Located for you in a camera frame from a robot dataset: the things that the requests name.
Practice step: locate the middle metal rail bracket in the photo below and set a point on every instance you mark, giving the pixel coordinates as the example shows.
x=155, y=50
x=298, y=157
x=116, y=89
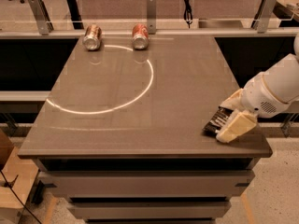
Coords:
x=151, y=16

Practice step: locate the metal rail bracket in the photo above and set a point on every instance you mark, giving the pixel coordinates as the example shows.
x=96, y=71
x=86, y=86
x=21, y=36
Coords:
x=151, y=16
x=41, y=15
x=262, y=19

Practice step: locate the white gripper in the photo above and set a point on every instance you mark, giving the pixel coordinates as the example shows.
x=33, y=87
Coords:
x=259, y=97

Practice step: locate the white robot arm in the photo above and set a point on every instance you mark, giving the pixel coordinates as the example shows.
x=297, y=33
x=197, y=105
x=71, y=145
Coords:
x=283, y=77

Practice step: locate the right metal rail bracket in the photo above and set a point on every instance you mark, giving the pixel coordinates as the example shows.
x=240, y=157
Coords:
x=262, y=19

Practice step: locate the grey drawer cabinet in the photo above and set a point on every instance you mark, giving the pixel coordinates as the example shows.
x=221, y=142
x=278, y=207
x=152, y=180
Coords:
x=144, y=191

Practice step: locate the left metal rail bracket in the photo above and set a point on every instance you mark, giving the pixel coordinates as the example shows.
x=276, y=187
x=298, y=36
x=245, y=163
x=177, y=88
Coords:
x=41, y=15

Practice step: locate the wooden box at left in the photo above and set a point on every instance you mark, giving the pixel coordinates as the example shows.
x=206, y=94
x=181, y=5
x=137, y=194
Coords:
x=17, y=177

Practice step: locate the red coke can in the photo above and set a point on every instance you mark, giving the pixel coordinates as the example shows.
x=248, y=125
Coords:
x=140, y=36

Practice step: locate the black rxbar chocolate wrapper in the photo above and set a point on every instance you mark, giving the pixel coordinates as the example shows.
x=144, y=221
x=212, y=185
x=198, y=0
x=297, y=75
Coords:
x=218, y=120

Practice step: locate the orange brown soda can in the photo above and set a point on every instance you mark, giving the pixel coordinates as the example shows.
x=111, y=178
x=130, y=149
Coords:
x=92, y=37

